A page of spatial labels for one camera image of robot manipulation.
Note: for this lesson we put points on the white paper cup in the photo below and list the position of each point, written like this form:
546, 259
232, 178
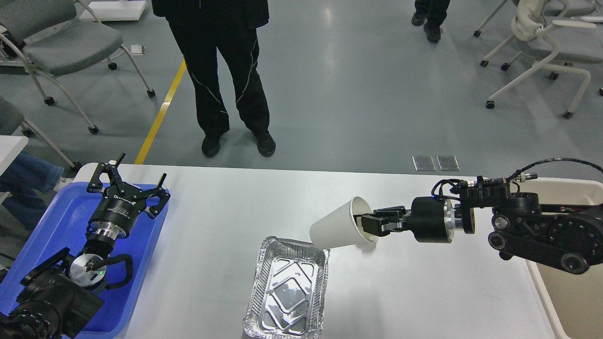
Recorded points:
339, 228

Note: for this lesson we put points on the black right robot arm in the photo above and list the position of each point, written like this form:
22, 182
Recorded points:
566, 237

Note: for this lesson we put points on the white table corner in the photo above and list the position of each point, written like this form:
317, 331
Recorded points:
10, 147

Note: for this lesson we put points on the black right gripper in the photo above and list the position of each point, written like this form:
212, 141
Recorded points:
431, 220

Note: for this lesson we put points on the white platform base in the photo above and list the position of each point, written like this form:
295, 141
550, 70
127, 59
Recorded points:
118, 10

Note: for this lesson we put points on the aluminium foil tray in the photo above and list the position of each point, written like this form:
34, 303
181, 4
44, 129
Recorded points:
288, 293

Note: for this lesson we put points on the grey chair with white frame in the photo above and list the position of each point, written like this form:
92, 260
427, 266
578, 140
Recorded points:
41, 34

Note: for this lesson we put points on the grey chair at left edge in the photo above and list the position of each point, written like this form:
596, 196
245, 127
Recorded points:
11, 118

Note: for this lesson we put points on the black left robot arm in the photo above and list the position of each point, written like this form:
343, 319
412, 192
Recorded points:
82, 269

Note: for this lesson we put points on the person in black shoes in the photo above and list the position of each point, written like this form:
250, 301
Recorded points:
430, 14

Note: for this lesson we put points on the white office chair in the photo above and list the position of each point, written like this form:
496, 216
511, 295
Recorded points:
555, 45

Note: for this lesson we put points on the metal floor outlet plate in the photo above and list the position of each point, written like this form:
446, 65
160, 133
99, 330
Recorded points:
423, 163
448, 163

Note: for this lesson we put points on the beige plastic bin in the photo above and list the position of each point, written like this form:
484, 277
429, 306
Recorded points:
568, 306

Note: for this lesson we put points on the seated person in jeans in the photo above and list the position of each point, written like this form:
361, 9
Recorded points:
26, 176

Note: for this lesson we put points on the blue plastic tray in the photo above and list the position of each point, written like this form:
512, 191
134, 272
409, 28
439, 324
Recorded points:
64, 225

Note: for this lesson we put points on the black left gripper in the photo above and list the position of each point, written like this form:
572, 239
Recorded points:
121, 206

